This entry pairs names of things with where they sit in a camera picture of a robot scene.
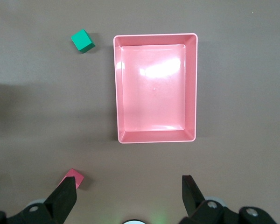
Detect pink plastic tray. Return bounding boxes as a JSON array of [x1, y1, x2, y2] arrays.
[[112, 33, 198, 144]]

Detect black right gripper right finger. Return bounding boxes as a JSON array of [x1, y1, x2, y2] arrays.
[[179, 175, 278, 224]]

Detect green foam cube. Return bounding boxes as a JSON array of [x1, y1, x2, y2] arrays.
[[70, 28, 96, 54]]

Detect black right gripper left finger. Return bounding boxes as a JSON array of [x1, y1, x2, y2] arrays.
[[0, 176, 78, 224]]

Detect brown table cloth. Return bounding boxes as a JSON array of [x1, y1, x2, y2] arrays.
[[0, 0, 280, 224]]

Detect pink foam cube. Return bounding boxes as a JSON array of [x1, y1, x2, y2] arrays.
[[57, 168, 85, 189]]

